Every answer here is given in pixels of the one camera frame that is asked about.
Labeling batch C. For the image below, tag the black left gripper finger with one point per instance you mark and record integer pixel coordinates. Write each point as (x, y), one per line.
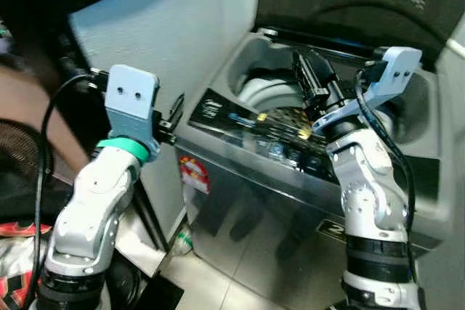
(178, 109)

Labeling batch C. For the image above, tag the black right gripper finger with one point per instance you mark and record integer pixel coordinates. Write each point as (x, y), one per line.
(301, 70)
(318, 69)

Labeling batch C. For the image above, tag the dark washing machine lid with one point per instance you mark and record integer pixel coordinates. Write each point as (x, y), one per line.
(363, 12)

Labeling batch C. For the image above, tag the grey top-load washing machine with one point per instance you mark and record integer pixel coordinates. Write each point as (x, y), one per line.
(290, 208)

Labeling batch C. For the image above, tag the white washer drum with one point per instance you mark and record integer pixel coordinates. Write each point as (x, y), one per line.
(261, 96)

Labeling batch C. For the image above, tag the black washer control panel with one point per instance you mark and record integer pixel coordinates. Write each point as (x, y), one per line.
(240, 117)

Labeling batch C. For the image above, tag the white bottle with green cap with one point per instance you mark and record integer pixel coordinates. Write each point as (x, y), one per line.
(183, 241)

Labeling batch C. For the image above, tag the white flat board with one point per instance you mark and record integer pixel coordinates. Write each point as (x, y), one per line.
(142, 241)

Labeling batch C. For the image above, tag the dark round fan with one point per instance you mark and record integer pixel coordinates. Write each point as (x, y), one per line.
(18, 157)

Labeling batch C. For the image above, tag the red and white patterned cloth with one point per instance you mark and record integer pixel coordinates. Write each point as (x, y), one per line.
(14, 266)

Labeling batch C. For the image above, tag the grey-blue left wrist camera mount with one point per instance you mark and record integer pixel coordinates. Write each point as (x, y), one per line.
(131, 99)

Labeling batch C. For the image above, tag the grey-blue wrist camera mount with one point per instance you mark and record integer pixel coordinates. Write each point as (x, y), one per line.
(131, 99)
(396, 67)

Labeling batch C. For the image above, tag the grey-blue right wrist camera mount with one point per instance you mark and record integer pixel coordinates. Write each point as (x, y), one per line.
(396, 67)

